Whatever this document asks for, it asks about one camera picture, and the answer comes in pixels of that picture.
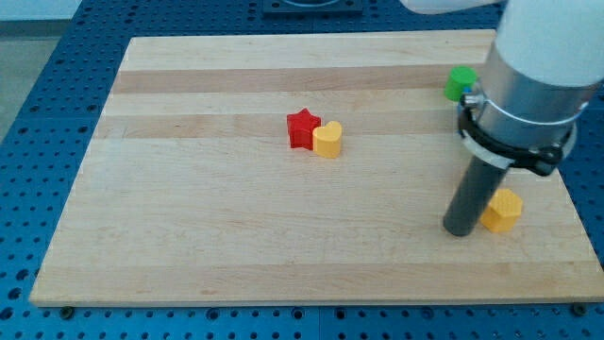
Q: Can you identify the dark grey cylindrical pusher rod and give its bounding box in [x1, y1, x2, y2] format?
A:
[443, 157, 508, 237]

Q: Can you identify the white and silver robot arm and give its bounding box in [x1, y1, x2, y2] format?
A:
[443, 0, 603, 236]

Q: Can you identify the red star block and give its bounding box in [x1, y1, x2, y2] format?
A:
[286, 108, 322, 150]

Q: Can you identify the yellow hexagon block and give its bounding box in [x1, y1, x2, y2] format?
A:
[479, 189, 523, 232]

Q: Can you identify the green cylinder block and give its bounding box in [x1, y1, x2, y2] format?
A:
[444, 65, 478, 101]

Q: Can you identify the yellow heart block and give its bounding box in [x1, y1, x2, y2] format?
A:
[312, 121, 343, 159]

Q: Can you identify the light wooden board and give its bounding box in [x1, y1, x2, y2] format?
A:
[29, 29, 603, 307]

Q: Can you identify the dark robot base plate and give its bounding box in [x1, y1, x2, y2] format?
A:
[260, 0, 363, 18]

